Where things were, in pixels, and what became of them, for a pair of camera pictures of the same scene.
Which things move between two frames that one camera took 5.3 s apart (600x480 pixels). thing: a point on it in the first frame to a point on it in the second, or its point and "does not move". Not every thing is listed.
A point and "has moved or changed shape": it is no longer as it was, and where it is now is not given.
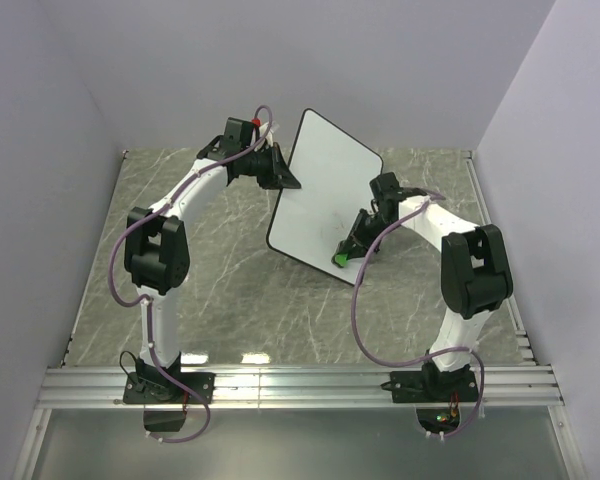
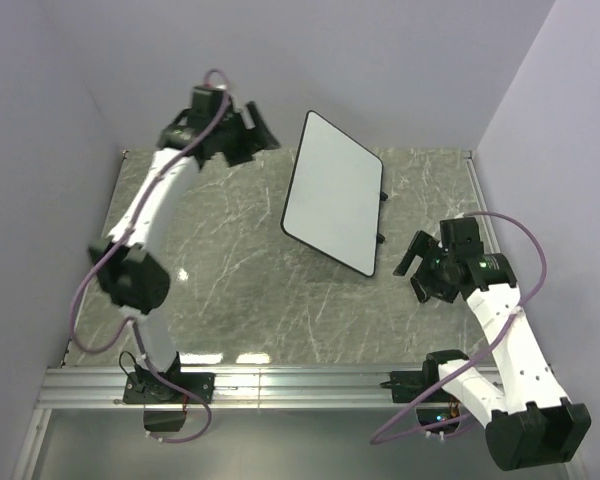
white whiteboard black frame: (335, 174) has moved or changed shape
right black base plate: (417, 387) does not move
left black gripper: (280, 175) to (251, 141)
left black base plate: (165, 388) does not move
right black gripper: (357, 237) to (420, 245)
